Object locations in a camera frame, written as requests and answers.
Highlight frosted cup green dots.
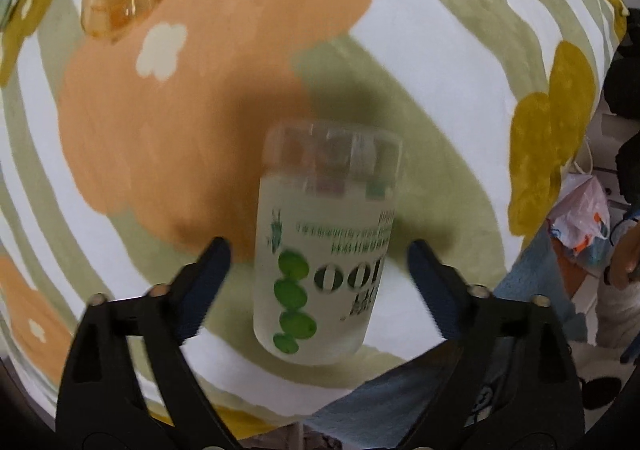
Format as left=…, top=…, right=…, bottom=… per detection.
left=253, top=121, right=402, bottom=366

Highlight striped floral blanket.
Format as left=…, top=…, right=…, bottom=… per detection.
left=1, top=0, right=629, bottom=438

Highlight plastic bag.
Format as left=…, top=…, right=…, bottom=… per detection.
left=548, top=174, right=611, bottom=270

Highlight light blue sheet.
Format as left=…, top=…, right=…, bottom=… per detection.
left=306, top=228, right=588, bottom=449

